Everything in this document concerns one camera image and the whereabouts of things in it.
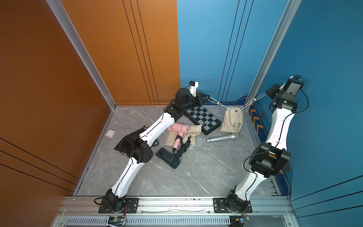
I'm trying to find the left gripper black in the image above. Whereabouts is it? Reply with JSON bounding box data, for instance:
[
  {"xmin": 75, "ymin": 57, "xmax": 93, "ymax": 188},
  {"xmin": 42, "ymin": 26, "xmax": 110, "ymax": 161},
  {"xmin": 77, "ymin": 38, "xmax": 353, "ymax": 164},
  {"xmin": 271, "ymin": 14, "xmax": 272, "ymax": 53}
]
[{"xmin": 181, "ymin": 93, "xmax": 209, "ymax": 112}]

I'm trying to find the beige drawstring bag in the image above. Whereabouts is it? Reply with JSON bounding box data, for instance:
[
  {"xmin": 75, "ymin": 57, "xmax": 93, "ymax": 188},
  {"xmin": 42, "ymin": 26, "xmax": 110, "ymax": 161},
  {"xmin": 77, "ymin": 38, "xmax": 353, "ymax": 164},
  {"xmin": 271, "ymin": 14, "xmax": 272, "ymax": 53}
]
[
  {"xmin": 164, "ymin": 125, "xmax": 201, "ymax": 148},
  {"xmin": 208, "ymin": 93, "xmax": 267, "ymax": 134}
]

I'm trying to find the dark green hair dryer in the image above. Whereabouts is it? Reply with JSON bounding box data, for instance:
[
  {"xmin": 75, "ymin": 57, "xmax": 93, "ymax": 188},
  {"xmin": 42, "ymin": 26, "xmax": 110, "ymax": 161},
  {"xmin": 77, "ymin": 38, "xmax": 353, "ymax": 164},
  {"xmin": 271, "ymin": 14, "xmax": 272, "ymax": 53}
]
[{"xmin": 156, "ymin": 137, "xmax": 191, "ymax": 169}]

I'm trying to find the black cloth bag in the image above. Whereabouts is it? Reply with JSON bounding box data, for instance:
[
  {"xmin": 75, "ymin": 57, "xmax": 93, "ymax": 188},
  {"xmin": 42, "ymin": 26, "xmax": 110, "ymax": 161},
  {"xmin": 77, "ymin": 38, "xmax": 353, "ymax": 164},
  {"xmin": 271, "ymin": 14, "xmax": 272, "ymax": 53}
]
[{"xmin": 114, "ymin": 134, "xmax": 141, "ymax": 156}]

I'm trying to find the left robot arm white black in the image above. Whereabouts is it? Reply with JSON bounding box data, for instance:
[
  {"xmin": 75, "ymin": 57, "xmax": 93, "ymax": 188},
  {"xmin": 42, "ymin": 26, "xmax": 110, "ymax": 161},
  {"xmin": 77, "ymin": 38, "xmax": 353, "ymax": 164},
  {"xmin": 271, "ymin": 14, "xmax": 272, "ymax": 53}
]
[{"xmin": 94, "ymin": 87, "xmax": 210, "ymax": 213}]

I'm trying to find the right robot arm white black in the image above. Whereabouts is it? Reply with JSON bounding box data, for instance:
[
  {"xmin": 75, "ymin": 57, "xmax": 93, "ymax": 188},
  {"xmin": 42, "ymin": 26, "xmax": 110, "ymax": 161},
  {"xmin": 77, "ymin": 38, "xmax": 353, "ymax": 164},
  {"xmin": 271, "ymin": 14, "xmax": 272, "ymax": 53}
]
[{"xmin": 226, "ymin": 83, "xmax": 303, "ymax": 212}]

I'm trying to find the pink hair dryer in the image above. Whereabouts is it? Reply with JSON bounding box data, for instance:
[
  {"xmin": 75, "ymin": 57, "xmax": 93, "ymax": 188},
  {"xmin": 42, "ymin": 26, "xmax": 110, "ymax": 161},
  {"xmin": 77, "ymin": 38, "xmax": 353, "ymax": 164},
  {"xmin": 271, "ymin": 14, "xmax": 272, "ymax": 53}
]
[{"xmin": 167, "ymin": 123, "xmax": 190, "ymax": 152}]

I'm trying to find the black white chessboard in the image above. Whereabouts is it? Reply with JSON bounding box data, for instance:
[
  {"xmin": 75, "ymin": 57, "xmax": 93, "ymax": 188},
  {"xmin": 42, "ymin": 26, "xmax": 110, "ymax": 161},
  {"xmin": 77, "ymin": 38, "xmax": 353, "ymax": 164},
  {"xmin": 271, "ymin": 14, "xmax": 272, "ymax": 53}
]
[{"xmin": 184, "ymin": 107, "xmax": 222, "ymax": 135}]

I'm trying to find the silver cylinder flashlight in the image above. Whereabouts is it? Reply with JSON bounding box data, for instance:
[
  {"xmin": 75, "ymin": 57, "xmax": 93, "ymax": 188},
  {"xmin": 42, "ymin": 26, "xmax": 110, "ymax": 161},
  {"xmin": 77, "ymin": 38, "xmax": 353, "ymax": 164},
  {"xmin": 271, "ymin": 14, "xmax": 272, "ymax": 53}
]
[{"xmin": 206, "ymin": 133, "xmax": 240, "ymax": 143}]

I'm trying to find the white earbuds case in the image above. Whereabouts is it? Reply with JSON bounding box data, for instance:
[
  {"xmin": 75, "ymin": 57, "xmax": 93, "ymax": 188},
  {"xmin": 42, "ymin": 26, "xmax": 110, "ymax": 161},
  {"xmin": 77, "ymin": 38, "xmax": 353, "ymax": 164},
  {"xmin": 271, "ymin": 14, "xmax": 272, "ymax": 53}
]
[{"xmin": 105, "ymin": 130, "xmax": 116, "ymax": 138}]

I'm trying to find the green circuit board right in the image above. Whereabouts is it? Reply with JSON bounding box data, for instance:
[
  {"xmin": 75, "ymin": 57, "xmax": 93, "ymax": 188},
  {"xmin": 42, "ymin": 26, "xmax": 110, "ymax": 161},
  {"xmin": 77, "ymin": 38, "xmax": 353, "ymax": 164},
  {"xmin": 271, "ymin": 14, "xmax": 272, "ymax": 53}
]
[{"xmin": 235, "ymin": 216, "xmax": 250, "ymax": 226}]

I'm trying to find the green circuit board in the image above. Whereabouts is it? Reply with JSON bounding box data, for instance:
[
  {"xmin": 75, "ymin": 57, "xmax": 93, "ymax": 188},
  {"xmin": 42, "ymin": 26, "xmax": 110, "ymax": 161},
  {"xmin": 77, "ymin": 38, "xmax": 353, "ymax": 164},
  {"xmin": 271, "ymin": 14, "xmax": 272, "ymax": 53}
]
[
  {"xmin": 235, "ymin": 216, "xmax": 250, "ymax": 226},
  {"xmin": 107, "ymin": 216, "xmax": 126, "ymax": 227}
]

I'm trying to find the green circuit board left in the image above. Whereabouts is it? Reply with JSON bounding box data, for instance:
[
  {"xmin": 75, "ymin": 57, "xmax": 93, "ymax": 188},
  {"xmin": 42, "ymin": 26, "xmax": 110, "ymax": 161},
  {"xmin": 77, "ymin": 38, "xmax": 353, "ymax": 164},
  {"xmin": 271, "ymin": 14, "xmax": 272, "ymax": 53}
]
[{"xmin": 107, "ymin": 216, "xmax": 126, "ymax": 227}]

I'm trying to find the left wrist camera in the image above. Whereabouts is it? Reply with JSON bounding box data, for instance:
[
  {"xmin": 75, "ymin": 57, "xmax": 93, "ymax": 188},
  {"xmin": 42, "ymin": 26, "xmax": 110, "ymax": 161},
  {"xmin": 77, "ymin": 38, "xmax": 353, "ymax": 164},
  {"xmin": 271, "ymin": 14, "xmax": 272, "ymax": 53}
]
[{"xmin": 187, "ymin": 81, "xmax": 199, "ymax": 97}]

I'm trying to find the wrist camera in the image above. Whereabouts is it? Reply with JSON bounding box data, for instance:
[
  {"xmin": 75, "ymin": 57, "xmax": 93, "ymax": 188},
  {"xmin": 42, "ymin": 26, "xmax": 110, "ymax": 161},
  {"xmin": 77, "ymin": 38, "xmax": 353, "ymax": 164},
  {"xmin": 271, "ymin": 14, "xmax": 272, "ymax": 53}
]
[
  {"xmin": 187, "ymin": 81, "xmax": 199, "ymax": 97},
  {"xmin": 280, "ymin": 75, "xmax": 304, "ymax": 95}
]

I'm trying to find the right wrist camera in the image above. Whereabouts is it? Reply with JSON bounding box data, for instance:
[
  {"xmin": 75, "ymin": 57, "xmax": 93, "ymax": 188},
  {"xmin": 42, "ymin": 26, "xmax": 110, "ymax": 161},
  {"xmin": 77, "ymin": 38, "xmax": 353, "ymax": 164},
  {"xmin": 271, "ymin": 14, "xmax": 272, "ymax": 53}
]
[{"xmin": 280, "ymin": 75, "xmax": 304, "ymax": 95}]

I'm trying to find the beige drawstring bag under pink dryer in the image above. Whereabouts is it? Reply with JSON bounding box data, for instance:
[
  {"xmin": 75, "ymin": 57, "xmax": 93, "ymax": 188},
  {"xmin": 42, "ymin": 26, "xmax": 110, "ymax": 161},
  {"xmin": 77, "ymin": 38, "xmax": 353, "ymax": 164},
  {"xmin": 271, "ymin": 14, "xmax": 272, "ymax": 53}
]
[{"xmin": 164, "ymin": 125, "xmax": 201, "ymax": 148}]

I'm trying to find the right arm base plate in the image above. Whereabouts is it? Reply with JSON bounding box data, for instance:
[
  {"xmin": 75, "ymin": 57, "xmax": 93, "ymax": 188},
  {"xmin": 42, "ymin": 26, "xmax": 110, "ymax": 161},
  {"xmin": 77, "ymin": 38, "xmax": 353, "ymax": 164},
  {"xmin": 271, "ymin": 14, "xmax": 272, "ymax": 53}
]
[{"xmin": 213, "ymin": 198, "xmax": 253, "ymax": 213}]

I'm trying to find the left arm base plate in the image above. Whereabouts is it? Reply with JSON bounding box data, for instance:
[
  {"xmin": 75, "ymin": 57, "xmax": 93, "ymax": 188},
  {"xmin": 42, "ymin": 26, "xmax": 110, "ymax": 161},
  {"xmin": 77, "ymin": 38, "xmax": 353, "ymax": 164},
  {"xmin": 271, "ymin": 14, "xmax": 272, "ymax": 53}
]
[{"xmin": 98, "ymin": 198, "xmax": 139, "ymax": 214}]

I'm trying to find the aluminium front rail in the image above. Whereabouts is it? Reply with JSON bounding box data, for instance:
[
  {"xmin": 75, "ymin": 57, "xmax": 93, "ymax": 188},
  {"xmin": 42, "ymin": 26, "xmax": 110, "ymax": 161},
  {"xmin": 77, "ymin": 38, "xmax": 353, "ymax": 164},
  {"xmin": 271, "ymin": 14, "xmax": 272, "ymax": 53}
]
[{"xmin": 57, "ymin": 196, "xmax": 295, "ymax": 217}]

